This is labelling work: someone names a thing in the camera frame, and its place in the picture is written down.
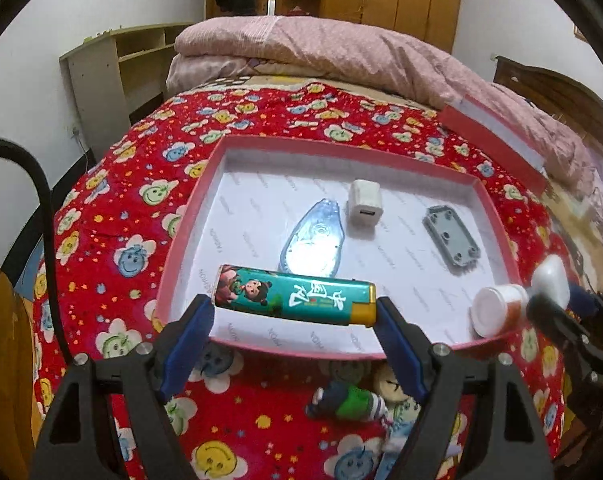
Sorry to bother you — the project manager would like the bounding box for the grey plastic plate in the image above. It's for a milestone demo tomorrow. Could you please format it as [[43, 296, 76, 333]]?
[[423, 205, 481, 274]]

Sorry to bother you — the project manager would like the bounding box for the red box lid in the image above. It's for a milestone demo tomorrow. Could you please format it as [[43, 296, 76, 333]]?
[[439, 96, 548, 196]]

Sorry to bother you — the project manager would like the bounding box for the dark wooden headboard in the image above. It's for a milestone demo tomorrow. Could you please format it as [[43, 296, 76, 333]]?
[[493, 55, 603, 169]]

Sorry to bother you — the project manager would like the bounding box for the green toy figure keychain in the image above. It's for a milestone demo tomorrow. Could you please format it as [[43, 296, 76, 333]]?
[[306, 380, 388, 422]]

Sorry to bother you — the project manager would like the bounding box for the pink folded quilt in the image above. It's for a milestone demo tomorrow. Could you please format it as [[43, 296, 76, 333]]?
[[167, 15, 603, 195]]

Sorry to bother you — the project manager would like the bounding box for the white-capped orange bottle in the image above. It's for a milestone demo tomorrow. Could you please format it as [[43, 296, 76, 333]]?
[[469, 284, 528, 338]]

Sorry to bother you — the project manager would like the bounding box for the red shallow box tray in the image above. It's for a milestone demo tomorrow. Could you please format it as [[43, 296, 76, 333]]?
[[156, 136, 519, 349]]

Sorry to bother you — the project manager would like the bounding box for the white earbuds case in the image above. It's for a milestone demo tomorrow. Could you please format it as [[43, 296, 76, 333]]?
[[530, 255, 571, 310]]

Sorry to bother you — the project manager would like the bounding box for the white USB charger cube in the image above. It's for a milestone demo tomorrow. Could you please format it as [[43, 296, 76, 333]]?
[[347, 179, 384, 228]]

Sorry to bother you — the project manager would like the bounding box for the beige open shelf unit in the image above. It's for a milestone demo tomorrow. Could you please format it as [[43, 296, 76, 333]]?
[[59, 23, 188, 160]]

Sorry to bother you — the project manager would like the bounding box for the wooden Chinese chess piece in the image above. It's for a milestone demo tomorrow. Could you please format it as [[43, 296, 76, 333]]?
[[373, 363, 409, 404]]

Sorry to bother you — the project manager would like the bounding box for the clear blue correction tape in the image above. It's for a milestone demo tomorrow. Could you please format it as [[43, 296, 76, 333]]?
[[278, 198, 345, 278]]

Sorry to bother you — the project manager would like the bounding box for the black cable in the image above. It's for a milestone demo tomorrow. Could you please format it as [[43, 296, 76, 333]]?
[[0, 135, 76, 366]]

